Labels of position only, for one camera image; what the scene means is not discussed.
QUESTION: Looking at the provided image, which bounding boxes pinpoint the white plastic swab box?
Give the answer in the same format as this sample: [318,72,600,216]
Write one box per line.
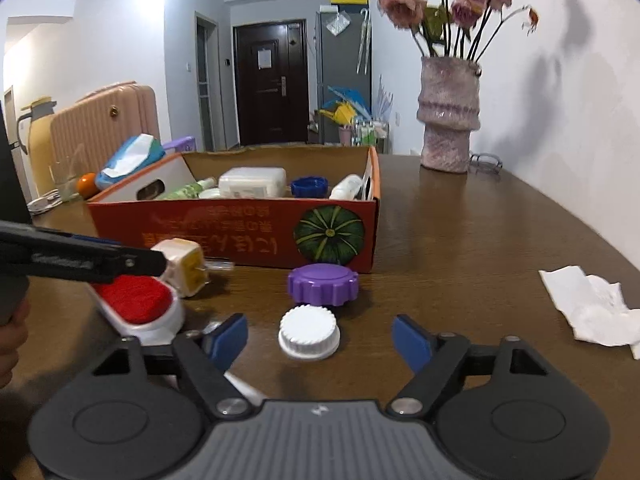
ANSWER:
[218,167,288,200]

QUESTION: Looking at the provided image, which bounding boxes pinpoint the metal wire stand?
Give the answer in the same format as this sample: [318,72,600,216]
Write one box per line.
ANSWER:
[468,152,503,175]

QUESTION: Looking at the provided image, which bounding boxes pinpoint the blue tissue pack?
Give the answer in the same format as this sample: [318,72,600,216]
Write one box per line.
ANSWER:
[94,133,166,191]

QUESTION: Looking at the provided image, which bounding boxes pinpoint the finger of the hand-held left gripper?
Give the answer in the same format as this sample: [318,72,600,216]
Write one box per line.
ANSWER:
[0,233,169,284]
[0,218,123,249]

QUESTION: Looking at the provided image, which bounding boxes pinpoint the green transparent bottle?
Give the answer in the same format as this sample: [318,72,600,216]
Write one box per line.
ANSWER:
[160,177,219,200]

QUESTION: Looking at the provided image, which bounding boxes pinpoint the pale purple plant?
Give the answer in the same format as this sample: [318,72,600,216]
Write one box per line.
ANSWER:
[372,74,396,121]

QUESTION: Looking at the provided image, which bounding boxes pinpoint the grey refrigerator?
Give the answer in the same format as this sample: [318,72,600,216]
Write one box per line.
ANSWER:
[315,5,374,146]

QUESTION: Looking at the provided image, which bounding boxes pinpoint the yellow thermos jug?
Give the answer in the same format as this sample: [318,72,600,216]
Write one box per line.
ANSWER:
[17,97,57,202]

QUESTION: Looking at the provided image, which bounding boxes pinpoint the red cardboard box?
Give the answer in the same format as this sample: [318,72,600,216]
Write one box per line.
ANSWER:
[87,146,382,275]

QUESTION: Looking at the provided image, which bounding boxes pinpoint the dried pink roses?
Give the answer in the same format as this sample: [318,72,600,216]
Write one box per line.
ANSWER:
[302,0,541,62]

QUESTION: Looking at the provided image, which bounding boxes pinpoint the clear glass cup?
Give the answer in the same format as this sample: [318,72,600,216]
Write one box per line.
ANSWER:
[49,157,82,204]

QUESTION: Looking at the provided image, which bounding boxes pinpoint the person's left hand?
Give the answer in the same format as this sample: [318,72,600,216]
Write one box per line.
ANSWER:
[0,302,29,390]

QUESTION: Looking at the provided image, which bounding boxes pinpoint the clear plastic bag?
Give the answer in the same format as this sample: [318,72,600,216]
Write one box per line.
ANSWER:
[324,9,351,36]

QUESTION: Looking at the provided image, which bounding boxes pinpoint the purple ridged cap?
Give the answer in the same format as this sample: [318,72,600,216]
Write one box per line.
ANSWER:
[287,263,360,307]

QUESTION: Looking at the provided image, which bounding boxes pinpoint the dark brown door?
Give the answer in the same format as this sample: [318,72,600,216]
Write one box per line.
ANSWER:
[233,18,309,147]

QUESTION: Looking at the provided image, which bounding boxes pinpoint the pink ribbed suitcase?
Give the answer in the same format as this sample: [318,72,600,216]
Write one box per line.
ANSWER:
[49,80,162,179]

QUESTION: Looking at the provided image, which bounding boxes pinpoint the crumpled white tissue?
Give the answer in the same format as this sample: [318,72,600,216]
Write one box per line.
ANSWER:
[538,265,640,360]

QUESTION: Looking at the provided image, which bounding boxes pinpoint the pink ceramic vase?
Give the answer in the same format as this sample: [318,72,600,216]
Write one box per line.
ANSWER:
[416,55,483,175]

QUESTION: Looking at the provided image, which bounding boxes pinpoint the blue umbrella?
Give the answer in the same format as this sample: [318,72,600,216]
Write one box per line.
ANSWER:
[327,84,371,111]

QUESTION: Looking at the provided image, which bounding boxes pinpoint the rack of small bottles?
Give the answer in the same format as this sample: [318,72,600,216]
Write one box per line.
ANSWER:
[352,117,389,149]

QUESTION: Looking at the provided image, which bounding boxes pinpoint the white tube bottle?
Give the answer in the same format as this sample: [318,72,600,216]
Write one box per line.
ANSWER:
[328,173,364,201]

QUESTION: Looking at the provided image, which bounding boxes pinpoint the orange fruit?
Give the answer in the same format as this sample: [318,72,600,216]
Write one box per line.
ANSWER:
[76,172,99,200]

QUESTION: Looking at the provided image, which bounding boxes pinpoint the white and yellow plug adapter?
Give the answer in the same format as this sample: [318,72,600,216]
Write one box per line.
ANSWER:
[149,237,236,299]

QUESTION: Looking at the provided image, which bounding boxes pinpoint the grey interior door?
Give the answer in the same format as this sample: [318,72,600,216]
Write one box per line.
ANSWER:
[194,14,221,152]

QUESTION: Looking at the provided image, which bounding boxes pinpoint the blue ridged cap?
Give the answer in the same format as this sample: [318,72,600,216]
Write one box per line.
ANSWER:
[290,176,330,199]

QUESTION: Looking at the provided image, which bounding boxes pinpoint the yellow watering can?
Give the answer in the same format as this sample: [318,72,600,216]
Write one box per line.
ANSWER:
[319,102,359,126]

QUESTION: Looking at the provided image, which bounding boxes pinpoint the hanging folded umbrella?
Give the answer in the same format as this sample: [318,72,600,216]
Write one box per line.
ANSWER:
[355,7,372,75]

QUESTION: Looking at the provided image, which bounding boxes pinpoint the purple plastic stool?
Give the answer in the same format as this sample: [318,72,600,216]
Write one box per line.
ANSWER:
[162,135,196,154]

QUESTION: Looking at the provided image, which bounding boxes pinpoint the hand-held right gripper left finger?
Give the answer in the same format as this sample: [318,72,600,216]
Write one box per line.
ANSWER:
[85,313,253,418]

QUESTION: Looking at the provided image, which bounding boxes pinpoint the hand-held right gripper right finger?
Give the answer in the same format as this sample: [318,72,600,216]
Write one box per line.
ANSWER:
[384,315,553,418]

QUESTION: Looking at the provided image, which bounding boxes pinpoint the white ridged cap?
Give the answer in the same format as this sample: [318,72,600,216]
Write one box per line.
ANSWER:
[278,304,342,361]

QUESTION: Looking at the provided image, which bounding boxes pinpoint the black paper bag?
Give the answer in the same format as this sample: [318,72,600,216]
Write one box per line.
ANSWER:
[0,107,32,227]

